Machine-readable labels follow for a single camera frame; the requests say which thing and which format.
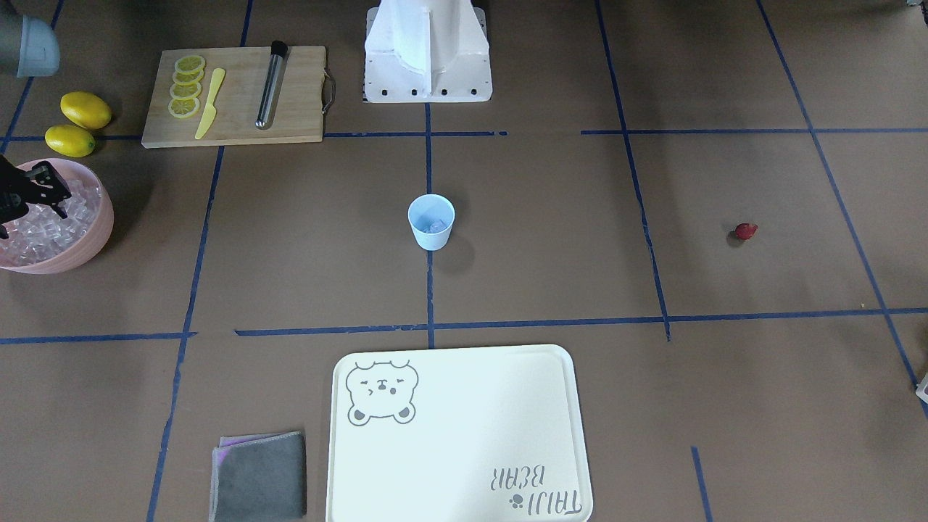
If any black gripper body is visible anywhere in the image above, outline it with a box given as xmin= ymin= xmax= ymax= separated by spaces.
xmin=1 ymin=156 xmax=72 ymax=240

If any clear ice cube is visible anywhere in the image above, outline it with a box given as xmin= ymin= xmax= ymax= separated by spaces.
xmin=422 ymin=220 xmax=450 ymax=236

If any red strawberry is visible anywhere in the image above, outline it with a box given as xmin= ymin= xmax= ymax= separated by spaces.
xmin=733 ymin=223 xmax=758 ymax=241

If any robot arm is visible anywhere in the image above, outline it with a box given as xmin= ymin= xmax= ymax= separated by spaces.
xmin=1 ymin=1 xmax=72 ymax=240

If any pile of clear ice cubes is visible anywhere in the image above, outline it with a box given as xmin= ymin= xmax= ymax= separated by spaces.
xmin=1 ymin=179 xmax=102 ymax=267

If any light blue plastic cup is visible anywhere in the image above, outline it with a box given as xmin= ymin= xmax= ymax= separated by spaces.
xmin=407 ymin=193 xmax=455 ymax=252

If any pink bowl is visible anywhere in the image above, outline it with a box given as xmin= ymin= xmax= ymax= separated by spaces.
xmin=2 ymin=158 xmax=114 ymax=275

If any whole yellow lemon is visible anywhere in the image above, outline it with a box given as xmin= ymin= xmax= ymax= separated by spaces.
xmin=44 ymin=125 xmax=96 ymax=158
xmin=59 ymin=91 xmax=113 ymax=131

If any lemon slice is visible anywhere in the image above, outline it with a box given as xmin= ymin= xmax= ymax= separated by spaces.
xmin=172 ymin=70 xmax=204 ymax=86
xmin=169 ymin=82 xmax=202 ymax=100
xmin=173 ymin=55 xmax=206 ymax=74
xmin=167 ymin=98 xmax=200 ymax=119

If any yellow plastic knife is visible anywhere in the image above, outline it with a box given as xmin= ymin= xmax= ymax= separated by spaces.
xmin=194 ymin=68 xmax=226 ymax=140

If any wooden cutting board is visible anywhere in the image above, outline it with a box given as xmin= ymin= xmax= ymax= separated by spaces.
xmin=141 ymin=46 xmax=327 ymax=149

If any steel rod with black cap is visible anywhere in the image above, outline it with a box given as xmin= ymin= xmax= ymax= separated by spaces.
xmin=254 ymin=40 xmax=289 ymax=130

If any grey folded cloth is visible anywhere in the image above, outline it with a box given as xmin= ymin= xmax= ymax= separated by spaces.
xmin=208 ymin=431 xmax=307 ymax=521

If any cream bear tray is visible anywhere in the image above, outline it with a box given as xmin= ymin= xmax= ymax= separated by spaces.
xmin=326 ymin=344 xmax=594 ymax=521

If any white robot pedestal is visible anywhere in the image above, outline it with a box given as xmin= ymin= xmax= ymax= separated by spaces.
xmin=362 ymin=1 xmax=493 ymax=104

